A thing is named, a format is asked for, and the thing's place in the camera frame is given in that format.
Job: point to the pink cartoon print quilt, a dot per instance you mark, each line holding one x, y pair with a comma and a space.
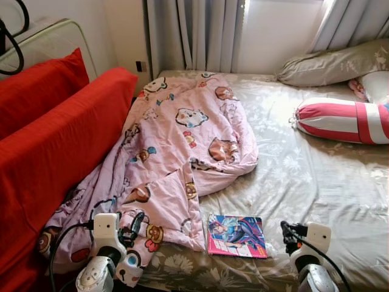
176, 152

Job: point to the large red cushion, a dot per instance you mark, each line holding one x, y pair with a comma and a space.
55, 164

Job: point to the white pillow with pink print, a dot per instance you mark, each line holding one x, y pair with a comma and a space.
377, 85

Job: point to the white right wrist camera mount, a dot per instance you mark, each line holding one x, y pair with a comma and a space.
319, 236

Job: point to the white quilted mattress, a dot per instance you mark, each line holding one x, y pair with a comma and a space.
55, 39

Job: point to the red white striped bolster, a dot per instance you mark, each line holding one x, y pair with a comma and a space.
334, 118

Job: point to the black wall socket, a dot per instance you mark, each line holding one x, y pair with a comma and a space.
141, 66

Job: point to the colourful comic book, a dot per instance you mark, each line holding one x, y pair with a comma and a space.
237, 234

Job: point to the grey pleated curtain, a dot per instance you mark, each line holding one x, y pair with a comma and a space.
358, 21
194, 36

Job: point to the small red cushion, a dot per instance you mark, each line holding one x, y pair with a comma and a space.
36, 91

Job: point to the bright white window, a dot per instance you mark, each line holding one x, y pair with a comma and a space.
279, 36

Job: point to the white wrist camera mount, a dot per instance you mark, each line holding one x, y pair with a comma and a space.
319, 236
104, 228

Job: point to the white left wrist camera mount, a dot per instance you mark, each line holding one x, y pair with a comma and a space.
104, 228

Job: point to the beige floral pillow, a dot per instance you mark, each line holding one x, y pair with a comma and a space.
334, 64

